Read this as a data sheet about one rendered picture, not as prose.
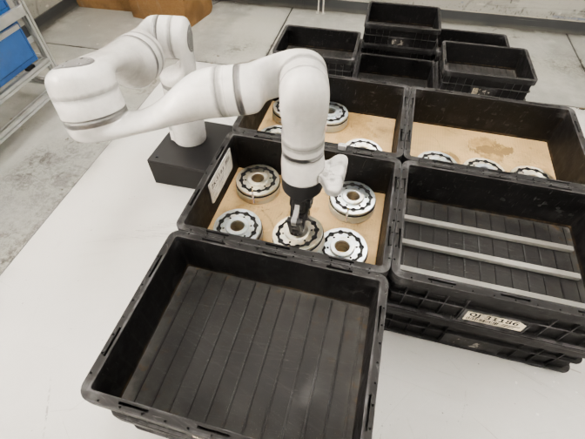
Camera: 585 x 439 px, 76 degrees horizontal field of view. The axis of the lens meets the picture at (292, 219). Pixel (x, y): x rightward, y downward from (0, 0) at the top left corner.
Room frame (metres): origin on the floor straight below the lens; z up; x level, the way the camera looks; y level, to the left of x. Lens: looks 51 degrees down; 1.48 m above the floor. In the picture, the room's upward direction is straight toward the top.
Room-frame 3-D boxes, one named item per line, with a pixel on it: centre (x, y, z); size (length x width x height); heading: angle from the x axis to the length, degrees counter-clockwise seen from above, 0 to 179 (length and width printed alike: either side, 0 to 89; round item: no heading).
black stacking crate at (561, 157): (0.70, -0.47, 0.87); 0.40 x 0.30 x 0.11; 75
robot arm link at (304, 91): (0.47, -0.02, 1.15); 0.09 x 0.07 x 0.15; 1
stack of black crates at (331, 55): (1.85, -0.13, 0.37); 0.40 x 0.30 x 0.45; 77
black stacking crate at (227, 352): (0.22, 0.07, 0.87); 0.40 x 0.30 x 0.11; 75
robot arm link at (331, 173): (0.47, -0.04, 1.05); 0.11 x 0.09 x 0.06; 75
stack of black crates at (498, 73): (1.67, -0.91, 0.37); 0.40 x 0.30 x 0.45; 77
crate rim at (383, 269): (0.51, -0.01, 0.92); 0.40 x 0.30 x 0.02; 75
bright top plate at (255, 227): (0.47, 0.12, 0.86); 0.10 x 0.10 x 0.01
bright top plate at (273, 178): (0.62, 0.08, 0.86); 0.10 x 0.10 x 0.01
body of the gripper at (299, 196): (0.47, -0.02, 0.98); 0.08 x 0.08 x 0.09
